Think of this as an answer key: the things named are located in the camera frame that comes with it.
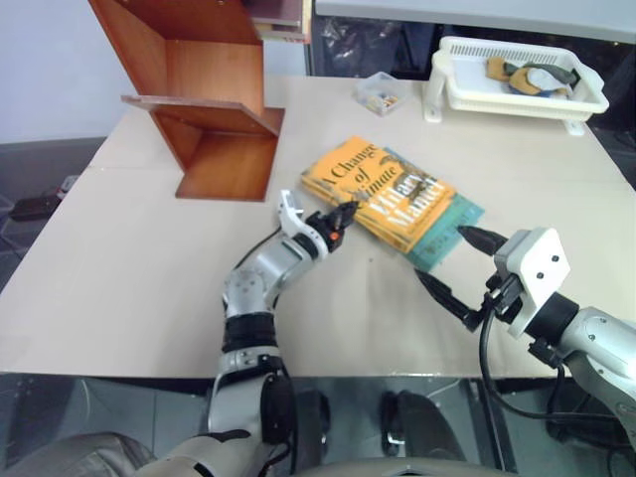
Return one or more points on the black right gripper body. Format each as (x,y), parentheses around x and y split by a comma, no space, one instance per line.
(503,295)

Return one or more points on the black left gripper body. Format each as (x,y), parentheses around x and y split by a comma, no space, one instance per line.
(323,228)

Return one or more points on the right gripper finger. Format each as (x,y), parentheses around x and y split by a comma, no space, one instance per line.
(447,298)
(482,239)

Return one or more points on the orange paperback book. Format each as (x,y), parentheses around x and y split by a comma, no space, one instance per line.
(348,169)

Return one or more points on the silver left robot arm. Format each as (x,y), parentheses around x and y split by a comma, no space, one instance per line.
(268,268)

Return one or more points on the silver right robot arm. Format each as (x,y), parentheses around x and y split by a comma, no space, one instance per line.
(596,338)

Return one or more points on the brown wooden bookshelf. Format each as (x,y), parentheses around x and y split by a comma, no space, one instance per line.
(218,54)

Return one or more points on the small clear plastic box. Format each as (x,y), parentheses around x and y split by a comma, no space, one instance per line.
(381,94)

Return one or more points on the white plastic basket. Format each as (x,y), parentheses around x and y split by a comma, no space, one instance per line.
(497,102)

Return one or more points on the black plastic sheet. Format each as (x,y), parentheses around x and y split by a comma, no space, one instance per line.
(367,47)

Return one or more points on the orange fabric piece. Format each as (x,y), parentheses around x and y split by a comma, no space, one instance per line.
(522,82)

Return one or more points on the pale blue fabric piece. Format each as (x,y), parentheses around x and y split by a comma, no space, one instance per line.
(546,83)

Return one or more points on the brown fabric piece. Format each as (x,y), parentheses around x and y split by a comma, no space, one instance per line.
(496,68)

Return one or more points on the black power strip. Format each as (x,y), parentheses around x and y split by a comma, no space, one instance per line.
(32,206)

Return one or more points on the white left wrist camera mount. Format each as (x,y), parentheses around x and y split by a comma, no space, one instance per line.
(288,211)

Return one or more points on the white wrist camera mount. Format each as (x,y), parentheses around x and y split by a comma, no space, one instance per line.
(288,211)
(539,268)

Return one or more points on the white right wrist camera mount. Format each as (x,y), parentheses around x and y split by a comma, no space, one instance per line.
(539,268)

